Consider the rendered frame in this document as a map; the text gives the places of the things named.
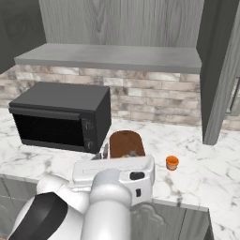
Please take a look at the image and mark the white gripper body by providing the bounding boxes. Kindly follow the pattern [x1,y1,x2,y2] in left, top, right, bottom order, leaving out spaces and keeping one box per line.
[71,155,156,186]

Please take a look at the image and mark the brown wooden cutting board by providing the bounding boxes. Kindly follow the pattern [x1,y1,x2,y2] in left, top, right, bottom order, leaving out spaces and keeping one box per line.
[109,129,146,159]

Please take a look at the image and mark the grey base cabinet door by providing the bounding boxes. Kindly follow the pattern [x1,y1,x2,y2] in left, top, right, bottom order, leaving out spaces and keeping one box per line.
[129,201,188,240]
[178,207,216,240]

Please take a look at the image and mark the grey base cabinet drawers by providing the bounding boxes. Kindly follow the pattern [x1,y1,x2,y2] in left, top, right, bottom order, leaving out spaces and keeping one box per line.
[0,174,42,234]

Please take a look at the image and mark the small orange jar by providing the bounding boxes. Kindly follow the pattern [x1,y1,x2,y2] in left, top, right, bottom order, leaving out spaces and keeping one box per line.
[165,155,180,172]

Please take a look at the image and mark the black microwave oven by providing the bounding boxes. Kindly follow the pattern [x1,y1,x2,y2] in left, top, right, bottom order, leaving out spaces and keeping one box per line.
[7,81,113,155]

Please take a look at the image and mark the grey wall cabinet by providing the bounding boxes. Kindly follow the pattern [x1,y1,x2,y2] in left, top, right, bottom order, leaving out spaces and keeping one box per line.
[13,0,206,75]

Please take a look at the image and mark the grey wall cabinet door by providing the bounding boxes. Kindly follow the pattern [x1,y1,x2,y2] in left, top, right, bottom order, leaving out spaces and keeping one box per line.
[0,0,48,75]
[195,0,240,146]

